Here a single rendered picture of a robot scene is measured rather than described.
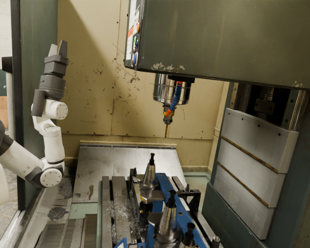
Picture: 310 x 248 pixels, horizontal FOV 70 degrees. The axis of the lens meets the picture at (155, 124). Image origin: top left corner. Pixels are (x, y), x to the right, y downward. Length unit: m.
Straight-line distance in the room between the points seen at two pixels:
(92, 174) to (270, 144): 1.30
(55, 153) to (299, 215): 0.98
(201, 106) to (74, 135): 1.19
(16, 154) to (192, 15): 0.74
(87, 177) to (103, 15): 1.26
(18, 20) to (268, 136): 1.17
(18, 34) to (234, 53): 0.88
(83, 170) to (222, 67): 1.46
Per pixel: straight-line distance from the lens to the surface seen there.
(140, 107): 1.99
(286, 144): 1.02
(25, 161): 0.95
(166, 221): 0.55
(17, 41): 1.17
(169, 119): 0.98
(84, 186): 1.79
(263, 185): 1.14
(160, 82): 0.91
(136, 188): 1.18
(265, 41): 0.76
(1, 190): 0.39
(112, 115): 1.99
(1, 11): 5.72
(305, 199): 1.05
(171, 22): 0.63
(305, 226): 1.12
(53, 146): 0.95
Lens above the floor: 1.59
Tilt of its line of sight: 14 degrees down
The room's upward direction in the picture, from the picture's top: 7 degrees clockwise
